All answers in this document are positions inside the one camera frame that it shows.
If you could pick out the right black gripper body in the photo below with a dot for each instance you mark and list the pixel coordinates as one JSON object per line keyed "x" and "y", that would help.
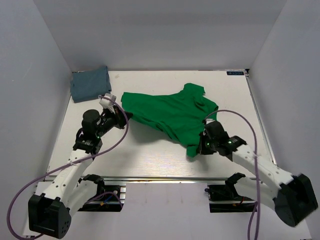
{"x": 207, "y": 146}

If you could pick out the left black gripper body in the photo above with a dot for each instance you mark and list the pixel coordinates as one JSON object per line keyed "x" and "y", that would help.
{"x": 111, "y": 119}

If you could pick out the green t shirt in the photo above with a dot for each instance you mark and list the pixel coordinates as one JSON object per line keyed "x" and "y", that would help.
{"x": 179, "y": 115}

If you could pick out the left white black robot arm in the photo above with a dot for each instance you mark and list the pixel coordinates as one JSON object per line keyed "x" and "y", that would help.
{"x": 50, "y": 213}

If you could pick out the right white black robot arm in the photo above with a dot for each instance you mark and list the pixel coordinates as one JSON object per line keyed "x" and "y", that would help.
{"x": 291, "y": 196}

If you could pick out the folded blue-grey t shirt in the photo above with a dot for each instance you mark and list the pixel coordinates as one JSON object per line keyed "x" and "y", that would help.
{"x": 88, "y": 85}

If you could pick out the blue label sticker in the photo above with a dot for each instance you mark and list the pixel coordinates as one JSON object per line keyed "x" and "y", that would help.
{"x": 235, "y": 73}

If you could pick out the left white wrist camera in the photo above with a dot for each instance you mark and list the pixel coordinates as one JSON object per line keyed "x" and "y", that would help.
{"x": 107, "y": 101}

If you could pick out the aluminium table rail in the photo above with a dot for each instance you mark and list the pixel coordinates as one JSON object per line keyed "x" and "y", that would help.
{"x": 161, "y": 178}

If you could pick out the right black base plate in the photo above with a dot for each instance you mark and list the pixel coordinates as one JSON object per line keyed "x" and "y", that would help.
{"x": 222, "y": 201}

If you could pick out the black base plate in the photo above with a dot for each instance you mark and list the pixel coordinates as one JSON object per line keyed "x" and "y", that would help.
{"x": 222, "y": 201}
{"x": 111, "y": 201}

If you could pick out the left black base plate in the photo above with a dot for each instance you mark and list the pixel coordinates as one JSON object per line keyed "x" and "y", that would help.
{"x": 111, "y": 201}

